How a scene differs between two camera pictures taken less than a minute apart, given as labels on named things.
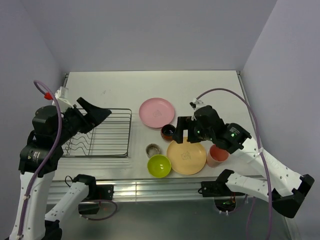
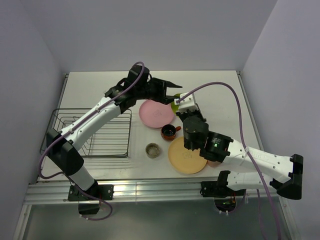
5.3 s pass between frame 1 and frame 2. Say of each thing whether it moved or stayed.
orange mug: stayed
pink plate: stayed
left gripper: moved
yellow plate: stayed
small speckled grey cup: stayed
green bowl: moved
